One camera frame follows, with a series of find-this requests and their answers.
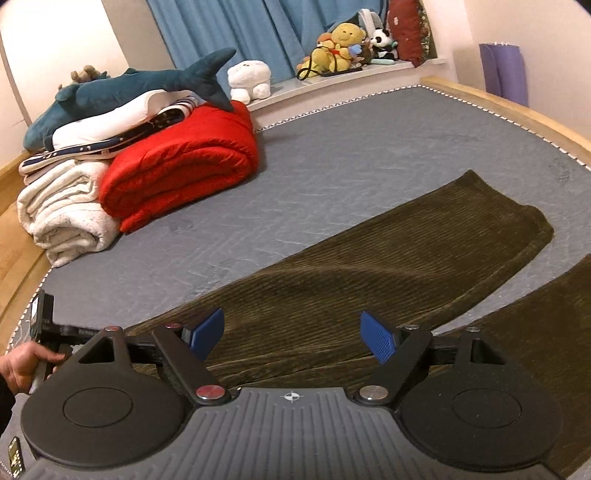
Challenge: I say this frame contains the black cord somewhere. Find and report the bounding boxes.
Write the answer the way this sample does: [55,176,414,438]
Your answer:
[297,46,352,82]

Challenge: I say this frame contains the brown plush toy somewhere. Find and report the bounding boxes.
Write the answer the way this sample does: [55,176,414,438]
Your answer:
[69,65,108,86]

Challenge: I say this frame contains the dark patterned folded cloth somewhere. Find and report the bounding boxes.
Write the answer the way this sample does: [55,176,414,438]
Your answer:
[18,99,204,174]

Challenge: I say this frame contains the patterned green cushion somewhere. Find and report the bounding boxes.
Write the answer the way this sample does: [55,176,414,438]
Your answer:
[418,0,438,61]

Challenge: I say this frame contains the grey mattress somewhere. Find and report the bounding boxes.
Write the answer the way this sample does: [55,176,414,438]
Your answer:
[9,88,591,480]

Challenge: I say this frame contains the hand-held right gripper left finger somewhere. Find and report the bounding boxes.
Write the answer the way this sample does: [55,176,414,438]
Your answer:
[69,308,232,408]

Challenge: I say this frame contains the yellow plush toy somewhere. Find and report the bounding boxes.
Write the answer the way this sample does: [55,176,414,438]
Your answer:
[298,23,368,79]

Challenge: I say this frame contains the white window sill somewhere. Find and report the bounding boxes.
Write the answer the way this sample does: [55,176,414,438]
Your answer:
[247,58,446,112]

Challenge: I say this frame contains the olive green corduroy pants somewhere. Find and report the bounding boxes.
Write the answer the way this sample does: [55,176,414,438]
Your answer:
[124,169,591,480]

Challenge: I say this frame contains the purple rolled yoga mat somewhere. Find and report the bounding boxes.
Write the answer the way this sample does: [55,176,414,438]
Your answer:
[479,43,502,95]
[494,44,529,108]

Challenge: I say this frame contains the white folded pillow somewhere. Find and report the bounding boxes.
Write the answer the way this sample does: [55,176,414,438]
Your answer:
[52,90,195,148]

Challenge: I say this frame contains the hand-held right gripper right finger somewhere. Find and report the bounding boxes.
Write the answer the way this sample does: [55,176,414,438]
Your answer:
[353,311,509,407]

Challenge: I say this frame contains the white desk fan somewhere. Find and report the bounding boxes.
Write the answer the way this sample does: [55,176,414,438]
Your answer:
[358,9,384,38]

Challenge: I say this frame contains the blue shark plush toy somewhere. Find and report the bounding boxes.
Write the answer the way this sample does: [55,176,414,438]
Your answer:
[24,47,237,152]

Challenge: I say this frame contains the red folded blanket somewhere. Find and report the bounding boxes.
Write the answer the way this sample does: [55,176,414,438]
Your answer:
[99,100,259,234]

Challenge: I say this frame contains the panda plush toy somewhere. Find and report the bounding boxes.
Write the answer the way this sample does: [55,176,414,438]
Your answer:
[369,28,398,61]

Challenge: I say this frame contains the blue curtain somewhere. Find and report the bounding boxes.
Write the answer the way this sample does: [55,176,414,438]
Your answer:
[147,0,391,86]

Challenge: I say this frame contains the wooden bed frame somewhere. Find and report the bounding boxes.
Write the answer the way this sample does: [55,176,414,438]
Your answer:
[0,76,591,344]

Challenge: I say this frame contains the red cushion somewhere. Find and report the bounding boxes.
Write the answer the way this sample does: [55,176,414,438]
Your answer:
[387,0,424,68]

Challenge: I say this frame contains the white round plush toy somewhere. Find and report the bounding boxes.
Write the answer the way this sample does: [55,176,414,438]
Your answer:
[227,60,271,103]

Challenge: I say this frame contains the white fluffy folded blanket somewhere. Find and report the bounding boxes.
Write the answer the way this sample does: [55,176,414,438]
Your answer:
[17,159,122,267]

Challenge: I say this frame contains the person's left hand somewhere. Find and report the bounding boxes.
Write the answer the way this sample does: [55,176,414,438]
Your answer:
[0,344,65,394]

